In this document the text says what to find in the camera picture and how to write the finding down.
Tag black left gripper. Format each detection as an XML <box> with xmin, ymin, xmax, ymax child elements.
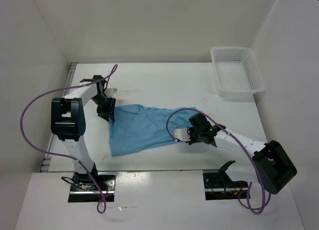
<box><xmin>91</xmin><ymin>94</ymin><xmax>116</xmax><ymax>122</ymax></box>

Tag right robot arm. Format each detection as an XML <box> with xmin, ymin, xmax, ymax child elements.
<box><xmin>188</xmin><ymin>113</ymin><xmax>297</xmax><ymax>195</ymax></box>

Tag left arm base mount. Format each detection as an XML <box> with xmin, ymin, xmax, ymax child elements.
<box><xmin>64</xmin><ymin>172</ymin><xmax>116</xmax><ymax>203</ymax></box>

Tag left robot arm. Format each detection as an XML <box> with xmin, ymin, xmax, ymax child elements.
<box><xmin>51</xmin><ymin>75</ymin><xmax>116</xmax><ymax>190</ymax></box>

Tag white plastic basket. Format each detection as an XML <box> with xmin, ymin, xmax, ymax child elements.
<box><xmin>210</xmin><ymin>46</ymin><xmax>266</xmax><ymax>99</ymax></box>

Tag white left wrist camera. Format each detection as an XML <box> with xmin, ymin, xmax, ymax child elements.
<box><xmin>104</xmin><ymin>88</ymin><xmax>117</xmax><ymax>98</ymax></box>

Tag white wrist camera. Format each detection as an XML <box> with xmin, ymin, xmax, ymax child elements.
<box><xmin>173</xmin><ymin>128</ymin><xmax>190</xmax><ymax>143</ymax></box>
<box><xmin>104</xmin><ymin>88</ymin><xmax>117</xmax><ymax>98</ymax></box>

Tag light blue shorts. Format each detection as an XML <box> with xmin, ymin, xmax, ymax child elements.
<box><xmin>109</xmin><ymin>104</ymin><xmax>196</xmax><ymax>157</ymax></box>

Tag aluminium table edge rail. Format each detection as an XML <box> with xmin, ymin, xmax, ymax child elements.
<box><xmin>40</xmin><ymin>62</ymin><xmax>78</xmax><ymax>173</ymax></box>

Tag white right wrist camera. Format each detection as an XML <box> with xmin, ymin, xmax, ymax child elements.
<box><xmin>173</xmin><ymin>128</ymin><xmax>190</xmax><ymax>143</ymax></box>

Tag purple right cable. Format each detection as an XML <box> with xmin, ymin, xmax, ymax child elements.
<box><xmin>165</xmin><ymin>108</ymin><xmax>272</xmax><ymax>214</ymax></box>

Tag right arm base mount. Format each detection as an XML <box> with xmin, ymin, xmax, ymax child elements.
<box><xmin>202</xmin><ymin>169</ymin><xmax>248</xmax><ymax>201</ymax></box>

